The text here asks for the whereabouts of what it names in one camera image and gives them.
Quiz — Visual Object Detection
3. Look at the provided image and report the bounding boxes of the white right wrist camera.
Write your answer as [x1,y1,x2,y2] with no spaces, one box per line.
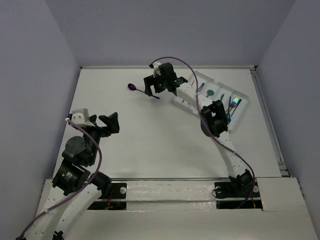
[149,61,161,78]

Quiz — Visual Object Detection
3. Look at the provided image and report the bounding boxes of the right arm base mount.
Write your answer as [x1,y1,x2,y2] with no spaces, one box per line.
[211,180,263,210]

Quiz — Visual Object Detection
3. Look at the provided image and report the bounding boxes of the teal plastic spoon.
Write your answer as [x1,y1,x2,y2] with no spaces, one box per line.
[206,89,215,98]

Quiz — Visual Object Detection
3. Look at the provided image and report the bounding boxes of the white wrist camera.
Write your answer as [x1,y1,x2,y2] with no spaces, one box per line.
[65,108,95,127]
[149,61,161,78]

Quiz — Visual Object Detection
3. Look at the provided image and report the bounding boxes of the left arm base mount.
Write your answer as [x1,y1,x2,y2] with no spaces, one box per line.
[88,182,127,211]

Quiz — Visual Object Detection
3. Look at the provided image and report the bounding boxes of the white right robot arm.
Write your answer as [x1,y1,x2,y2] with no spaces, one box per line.
[143,62,255,197]

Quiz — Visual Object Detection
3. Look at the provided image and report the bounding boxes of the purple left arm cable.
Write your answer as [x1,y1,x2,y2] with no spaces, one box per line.
[18,119,103,240]

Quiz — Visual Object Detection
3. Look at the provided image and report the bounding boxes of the blue metal fork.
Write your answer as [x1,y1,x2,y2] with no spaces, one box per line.
[227,98,242,124]

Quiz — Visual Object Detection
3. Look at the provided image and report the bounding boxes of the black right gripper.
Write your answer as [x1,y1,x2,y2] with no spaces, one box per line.
[144,72,168,96]

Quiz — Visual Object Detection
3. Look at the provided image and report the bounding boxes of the gold metal fork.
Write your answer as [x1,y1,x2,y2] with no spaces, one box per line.
[228,101,238,112]

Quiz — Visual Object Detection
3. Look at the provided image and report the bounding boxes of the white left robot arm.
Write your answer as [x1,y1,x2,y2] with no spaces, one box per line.
[18,108,120,240]

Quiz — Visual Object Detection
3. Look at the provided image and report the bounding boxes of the purple metal spoon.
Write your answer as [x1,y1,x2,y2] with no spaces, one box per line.
[127,83,160,100]

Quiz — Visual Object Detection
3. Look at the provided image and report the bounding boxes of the white divided utensil tray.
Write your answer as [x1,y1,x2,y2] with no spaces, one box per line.
[172,70,251,135]

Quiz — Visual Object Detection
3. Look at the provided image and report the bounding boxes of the iridescent metal fork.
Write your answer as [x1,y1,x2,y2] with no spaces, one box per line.
[225,97,240,118]

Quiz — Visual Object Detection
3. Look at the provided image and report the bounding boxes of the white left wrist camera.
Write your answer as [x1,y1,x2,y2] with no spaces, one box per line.
[65,108,95,127]

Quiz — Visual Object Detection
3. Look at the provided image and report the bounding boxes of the white foam front board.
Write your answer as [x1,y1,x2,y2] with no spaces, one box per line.
[29,177,316,240]

